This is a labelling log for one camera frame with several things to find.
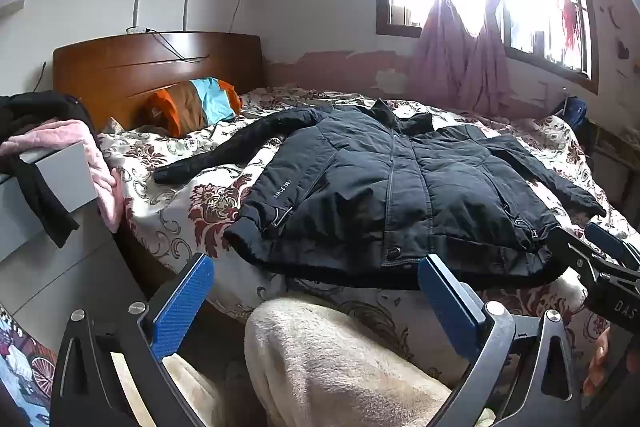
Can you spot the person's right hand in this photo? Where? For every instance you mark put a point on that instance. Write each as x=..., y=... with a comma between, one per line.
x=598, y=364

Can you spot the white power strip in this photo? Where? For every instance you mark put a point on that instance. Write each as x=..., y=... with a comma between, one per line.
x=136, y=30

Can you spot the floral bed quilt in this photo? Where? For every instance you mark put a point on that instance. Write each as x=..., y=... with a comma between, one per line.
x=200, y=207

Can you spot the red hanging cloth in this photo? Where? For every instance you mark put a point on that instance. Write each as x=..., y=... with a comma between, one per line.
x=570, y=19

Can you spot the orange brown blue pillow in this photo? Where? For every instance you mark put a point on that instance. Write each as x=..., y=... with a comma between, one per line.
x=200, y=102

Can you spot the beige fleece trousers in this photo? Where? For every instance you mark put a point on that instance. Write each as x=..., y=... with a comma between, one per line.
x=340, y=367

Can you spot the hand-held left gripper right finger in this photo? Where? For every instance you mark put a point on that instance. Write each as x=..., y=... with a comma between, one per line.
x=447, y=307

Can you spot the blue bag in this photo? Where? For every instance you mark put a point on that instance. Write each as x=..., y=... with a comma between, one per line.
x=572, y=114

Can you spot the window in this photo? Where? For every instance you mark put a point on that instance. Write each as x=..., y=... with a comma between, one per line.
x=535, y=7

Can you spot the black cloth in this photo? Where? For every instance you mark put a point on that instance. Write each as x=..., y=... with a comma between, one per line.
x=40, y=107

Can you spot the grey cabinet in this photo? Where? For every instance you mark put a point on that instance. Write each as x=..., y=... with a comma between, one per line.
x=65, y=257

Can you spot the colourful printed cloth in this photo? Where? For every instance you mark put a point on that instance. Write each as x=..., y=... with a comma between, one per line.
x=22, y=357

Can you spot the pink fluffy cloth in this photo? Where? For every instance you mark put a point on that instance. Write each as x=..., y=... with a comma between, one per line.
x=90, y=152

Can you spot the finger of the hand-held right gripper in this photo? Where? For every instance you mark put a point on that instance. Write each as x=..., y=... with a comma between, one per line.
x=612, y=244
x=575, y=254

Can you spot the black padded jacket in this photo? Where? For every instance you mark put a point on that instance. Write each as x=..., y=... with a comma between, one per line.
x=375, y=187

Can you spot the wooden headboard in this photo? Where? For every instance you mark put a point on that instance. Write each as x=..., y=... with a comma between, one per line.
x=115, y=72

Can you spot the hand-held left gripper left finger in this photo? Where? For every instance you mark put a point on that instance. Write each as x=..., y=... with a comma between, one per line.
x=182, y=307

